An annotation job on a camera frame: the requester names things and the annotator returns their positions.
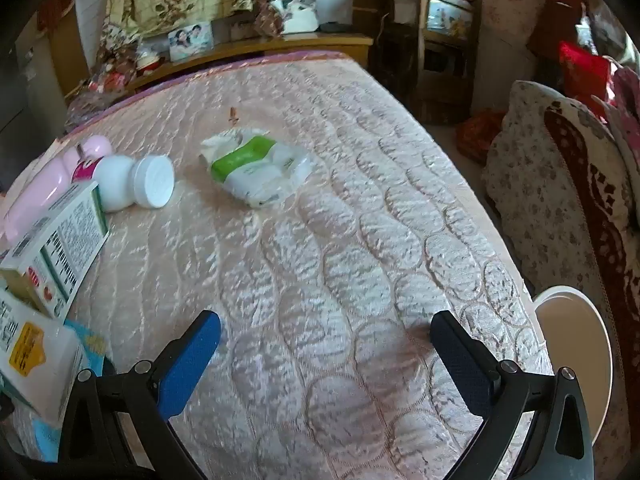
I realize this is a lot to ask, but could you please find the floral covered sofa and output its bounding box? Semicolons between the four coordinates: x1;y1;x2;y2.
480;80;640;441

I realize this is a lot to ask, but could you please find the framed picture on chair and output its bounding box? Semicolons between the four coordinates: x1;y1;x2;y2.
427;0;473;36

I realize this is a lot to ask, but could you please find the small red white ornament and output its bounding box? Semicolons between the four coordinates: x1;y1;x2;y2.
135;50;163;72

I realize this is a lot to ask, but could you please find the red bag on floor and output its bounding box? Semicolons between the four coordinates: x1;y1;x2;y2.
455;110;506;163

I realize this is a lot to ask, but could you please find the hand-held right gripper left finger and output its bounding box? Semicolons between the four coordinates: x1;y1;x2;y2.
57;310;222;480

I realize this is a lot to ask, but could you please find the white plastic bucket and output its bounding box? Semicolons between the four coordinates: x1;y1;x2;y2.
531;285;615;448

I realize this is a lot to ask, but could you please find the green and white wipes packet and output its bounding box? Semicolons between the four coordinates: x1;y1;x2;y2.
200;129;313;208

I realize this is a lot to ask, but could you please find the red satin pillow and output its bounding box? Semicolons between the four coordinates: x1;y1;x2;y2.
557;42;613;116

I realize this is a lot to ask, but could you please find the blue snack packet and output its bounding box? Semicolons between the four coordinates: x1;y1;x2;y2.
0;319;108;463

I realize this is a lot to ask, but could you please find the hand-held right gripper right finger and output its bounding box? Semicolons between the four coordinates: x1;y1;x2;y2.
429;310;596;480

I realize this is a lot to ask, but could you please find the clear plastic bag of items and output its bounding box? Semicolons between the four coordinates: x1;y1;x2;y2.
65;67;136;126

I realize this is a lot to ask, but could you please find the white bottle with pink label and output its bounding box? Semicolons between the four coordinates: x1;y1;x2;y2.
72;154;176;212

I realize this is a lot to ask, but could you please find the dark wooden chair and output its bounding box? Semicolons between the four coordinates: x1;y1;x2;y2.
375;0;483;126

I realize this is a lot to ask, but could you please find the white box with yellow label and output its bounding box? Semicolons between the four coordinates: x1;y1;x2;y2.
0;287;88;421

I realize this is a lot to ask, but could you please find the green and white carton box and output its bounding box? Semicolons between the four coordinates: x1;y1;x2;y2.
0;180;110;318

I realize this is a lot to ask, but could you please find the red hanging garment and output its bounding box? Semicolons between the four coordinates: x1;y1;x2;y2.
527;0;586;61

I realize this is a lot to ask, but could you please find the pink thermos bottle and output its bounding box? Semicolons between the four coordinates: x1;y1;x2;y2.
0;135;113;241

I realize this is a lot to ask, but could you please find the wooden low cabinet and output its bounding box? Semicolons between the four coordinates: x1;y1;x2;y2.
65;32;375;126

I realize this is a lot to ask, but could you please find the wedding photo print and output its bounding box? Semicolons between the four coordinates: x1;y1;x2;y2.
270;0;320;36

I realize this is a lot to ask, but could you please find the pink floral blanket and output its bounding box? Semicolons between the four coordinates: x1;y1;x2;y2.
605;67;640;161

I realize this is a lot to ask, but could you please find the couple photo frame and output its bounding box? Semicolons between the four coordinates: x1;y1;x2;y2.
167;22;215;61

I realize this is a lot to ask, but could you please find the floral covered air conditioner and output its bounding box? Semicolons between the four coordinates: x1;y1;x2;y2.
457;0;548;111

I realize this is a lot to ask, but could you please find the red wall hanging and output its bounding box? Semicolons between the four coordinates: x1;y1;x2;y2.
37;0;76;31

